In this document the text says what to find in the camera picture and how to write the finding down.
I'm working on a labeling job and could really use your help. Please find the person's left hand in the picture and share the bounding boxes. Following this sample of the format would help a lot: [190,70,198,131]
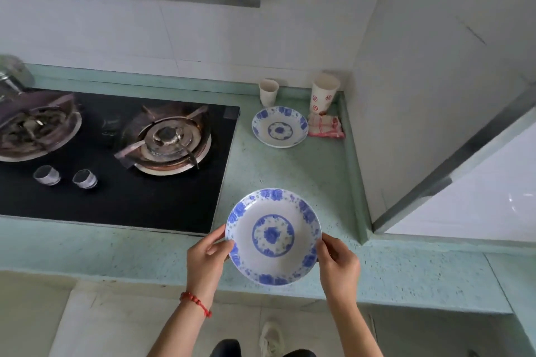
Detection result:
[186,225,235,300]

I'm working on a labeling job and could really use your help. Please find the person's right hand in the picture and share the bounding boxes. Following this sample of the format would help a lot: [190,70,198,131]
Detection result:
[316,233,362,303]

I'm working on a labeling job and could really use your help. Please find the large blue floral plate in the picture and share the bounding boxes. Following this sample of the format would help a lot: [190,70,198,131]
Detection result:
[225,188,322,286]

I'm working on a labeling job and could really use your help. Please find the person's left forearm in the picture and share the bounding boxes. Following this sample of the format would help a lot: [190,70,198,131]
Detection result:
[147,293,215,357]

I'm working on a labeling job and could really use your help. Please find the person's right forearm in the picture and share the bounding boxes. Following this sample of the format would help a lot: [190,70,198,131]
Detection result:
[326,297,384,357]

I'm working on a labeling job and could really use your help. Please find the black glass gas stove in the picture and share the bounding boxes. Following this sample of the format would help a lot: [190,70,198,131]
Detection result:
[0,89,241,236]

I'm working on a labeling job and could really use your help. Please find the dark trousers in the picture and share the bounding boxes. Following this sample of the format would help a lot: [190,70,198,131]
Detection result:
[209,339,317,357]

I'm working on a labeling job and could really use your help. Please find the white shoe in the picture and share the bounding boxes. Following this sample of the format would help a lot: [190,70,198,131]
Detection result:
[258,321,286,357]

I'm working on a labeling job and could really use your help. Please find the gas burner with pan support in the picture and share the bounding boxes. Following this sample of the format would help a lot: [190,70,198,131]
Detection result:
[114,103,212,177]
[0,91,83,163]

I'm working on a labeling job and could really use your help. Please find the red and white cloth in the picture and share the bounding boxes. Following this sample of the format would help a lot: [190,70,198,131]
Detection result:
[307,113,346,140]

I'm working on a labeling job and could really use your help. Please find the small blue floral plate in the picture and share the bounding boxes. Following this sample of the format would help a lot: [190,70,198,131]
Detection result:
[251,106,310,149]

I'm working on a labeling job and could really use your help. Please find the silver stove knob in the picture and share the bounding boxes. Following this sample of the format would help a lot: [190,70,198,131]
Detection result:
[72,169,99,190]
[33,165,62,187]

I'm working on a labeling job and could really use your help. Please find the red flowered paper cup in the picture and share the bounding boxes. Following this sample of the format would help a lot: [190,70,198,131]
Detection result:
[309,72,341,115]

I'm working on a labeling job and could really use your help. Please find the plain white paper cup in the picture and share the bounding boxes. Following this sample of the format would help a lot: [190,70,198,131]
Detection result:
[259,78,280,108]

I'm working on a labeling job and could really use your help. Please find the red bead bracelet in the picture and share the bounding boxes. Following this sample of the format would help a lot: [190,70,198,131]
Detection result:
[180,291,213,319]

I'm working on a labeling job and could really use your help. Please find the grey metal window frame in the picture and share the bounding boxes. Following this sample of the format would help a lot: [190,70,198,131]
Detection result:
[371,84,536,235]

